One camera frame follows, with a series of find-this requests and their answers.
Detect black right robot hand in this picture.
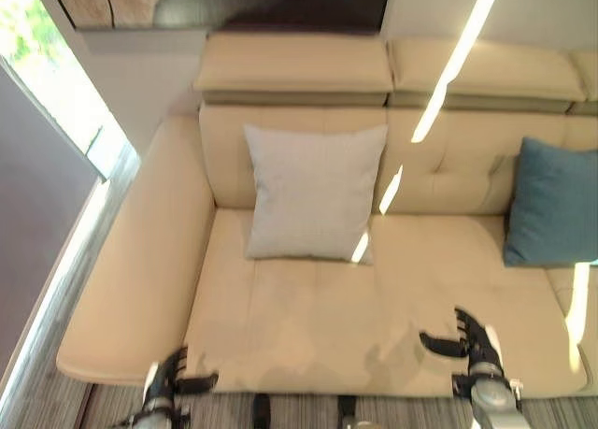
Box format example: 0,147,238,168
419,307,500,365

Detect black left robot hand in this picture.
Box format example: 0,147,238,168
143,345,220,399

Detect cream leather sofa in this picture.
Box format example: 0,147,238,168
55,32,598,398

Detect dark left robot foot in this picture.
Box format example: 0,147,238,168
251,393,272,429

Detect dark robot foot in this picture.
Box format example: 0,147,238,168
336,393,361,429
251,393,272,429

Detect dark right robot foot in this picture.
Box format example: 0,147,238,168
336,393,361,429

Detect teal blue cushion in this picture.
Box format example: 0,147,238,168
502,136,598,268

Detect light grey square cushion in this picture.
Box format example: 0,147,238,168
242,122,390,265

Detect abstract wall painting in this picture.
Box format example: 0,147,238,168
46,0,392,34

